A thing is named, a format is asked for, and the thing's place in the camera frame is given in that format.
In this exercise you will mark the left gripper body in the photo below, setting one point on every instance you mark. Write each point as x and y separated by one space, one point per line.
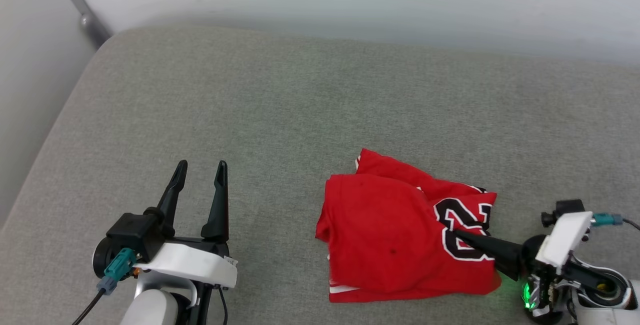
195 265

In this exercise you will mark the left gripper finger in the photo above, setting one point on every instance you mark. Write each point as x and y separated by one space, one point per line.
219 215
172 195

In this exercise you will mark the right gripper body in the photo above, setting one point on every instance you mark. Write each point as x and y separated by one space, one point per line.
532 265

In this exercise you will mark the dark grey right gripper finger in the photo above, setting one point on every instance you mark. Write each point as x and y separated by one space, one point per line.
495 252

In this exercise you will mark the red Bulls 23 jersey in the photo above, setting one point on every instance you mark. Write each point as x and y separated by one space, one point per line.
380 225

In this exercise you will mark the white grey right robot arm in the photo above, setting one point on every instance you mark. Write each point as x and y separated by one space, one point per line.
600 285

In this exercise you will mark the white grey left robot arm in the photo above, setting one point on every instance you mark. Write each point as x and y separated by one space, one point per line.
150 310

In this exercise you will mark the grey fabric sofa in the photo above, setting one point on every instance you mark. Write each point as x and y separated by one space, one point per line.
300 115

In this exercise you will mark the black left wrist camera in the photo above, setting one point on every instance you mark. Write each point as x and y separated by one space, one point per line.
135 230

